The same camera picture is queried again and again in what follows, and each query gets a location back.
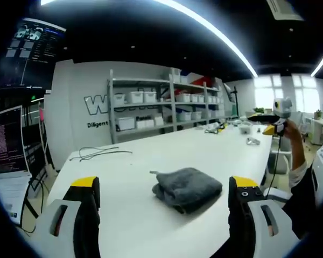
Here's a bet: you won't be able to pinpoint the grey towel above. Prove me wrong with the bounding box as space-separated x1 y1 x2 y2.
150 167 223 215

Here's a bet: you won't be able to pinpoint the person's right hand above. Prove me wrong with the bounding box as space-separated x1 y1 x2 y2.
281 119 304 145

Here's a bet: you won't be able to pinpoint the black stand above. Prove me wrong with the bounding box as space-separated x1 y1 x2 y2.
231 85 240 118

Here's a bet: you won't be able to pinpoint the white chair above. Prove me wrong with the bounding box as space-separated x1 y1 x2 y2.
268 149 291 177

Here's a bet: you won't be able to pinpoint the yellow black tool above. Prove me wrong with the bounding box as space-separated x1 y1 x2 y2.
203 122 230 135

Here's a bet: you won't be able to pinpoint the short ceiling light strip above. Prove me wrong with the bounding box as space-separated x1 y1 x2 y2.
310 53 323 78

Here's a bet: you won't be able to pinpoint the person's dark clothing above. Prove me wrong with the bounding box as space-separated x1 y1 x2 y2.
282 161 323 240

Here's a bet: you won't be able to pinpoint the white papers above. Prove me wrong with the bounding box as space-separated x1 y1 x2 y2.
0 173 33 225

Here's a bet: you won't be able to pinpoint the grey metal shelf unit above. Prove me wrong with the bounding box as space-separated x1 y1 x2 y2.
107 68 238 145

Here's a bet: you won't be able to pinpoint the long ceiling light strip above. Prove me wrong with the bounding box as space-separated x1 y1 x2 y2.
40 0 259 78

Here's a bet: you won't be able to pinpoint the computer monitor with text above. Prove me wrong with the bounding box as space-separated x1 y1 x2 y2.
0 105 31 175

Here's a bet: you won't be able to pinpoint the rows of white storage bins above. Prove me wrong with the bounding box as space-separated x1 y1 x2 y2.
113 68 234 131

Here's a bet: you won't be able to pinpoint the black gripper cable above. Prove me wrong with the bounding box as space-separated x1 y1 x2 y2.
265 135 283 198

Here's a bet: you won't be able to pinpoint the thin grey cables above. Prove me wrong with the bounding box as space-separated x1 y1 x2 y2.
69 146 134 162

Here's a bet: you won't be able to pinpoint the wall-mounted dark screen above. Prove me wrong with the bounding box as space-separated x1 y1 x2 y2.
0 17 67 90

